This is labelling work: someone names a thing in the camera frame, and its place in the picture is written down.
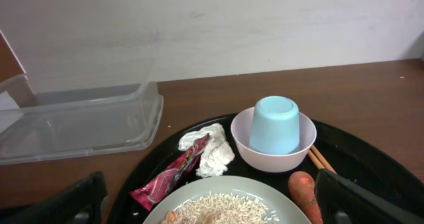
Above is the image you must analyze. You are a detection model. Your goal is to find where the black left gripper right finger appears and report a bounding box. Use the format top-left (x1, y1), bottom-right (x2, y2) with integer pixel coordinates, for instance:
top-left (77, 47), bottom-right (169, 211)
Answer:
top-left (314, 169), bottom-right (423, 224)

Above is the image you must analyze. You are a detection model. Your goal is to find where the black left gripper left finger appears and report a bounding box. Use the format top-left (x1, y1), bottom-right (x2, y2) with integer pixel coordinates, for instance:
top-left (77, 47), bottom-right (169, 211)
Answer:
top-left (1, 171), bottom-right (108, 224)

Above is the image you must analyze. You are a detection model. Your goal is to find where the orange carrot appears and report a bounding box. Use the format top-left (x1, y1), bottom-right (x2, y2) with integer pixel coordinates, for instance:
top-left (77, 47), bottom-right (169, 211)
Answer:
top-left (288, 171), bottom-right (323, 224)

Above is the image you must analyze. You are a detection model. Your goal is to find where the white plate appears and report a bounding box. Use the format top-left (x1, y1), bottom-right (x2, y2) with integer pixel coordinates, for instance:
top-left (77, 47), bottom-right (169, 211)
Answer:
top-left (144, 176), bottom-right (310, 224)

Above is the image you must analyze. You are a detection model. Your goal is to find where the white tissue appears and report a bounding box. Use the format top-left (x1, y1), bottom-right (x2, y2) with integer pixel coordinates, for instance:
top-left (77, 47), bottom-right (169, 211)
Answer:
top-left (178, 123), bottom-right (235, 178)

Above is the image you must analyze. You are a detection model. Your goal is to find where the wooden chopstick right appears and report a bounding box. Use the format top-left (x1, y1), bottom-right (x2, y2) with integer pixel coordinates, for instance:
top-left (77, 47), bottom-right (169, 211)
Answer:
top-left (310, 145), bottom-right (336, 173)

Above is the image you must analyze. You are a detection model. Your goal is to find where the wooden chopstick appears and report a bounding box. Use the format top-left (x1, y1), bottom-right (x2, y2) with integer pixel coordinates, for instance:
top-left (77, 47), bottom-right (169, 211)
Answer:
top-left (307, 150), bottom-right (325, 169)
top-left (310, 145), bottom-right (336, 173)

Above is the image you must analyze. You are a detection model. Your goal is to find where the wooden chopstick left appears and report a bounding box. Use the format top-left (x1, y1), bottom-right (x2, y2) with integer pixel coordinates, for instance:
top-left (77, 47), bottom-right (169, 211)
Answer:
top-left (307, 150), bottom-right (325, 169)

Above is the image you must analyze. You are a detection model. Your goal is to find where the round black tray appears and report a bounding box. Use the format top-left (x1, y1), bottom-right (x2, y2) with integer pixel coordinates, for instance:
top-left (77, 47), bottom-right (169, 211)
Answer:
top-left (107, 114), bottom-right (423, 223)

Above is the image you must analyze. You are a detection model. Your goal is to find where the red snack wrapper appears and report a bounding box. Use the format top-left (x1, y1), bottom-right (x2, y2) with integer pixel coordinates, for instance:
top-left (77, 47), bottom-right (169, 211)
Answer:
top-left (130, 134), bottom-right (210, 211)

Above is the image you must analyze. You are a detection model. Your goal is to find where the clear plastic bin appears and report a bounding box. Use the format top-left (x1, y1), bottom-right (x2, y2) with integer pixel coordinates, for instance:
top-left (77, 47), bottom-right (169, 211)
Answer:
top-left (1, 64), bottom-right (164, 165)

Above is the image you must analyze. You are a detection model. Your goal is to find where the light blue cup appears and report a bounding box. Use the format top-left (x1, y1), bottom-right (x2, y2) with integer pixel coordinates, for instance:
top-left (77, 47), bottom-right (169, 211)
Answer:
top-left (249, 96), bottom-right (300, 155)

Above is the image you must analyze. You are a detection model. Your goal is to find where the white bowl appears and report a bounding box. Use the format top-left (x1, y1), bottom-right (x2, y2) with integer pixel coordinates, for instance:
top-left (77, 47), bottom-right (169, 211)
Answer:
top-left (231, 107), bottom-right (317, 173)

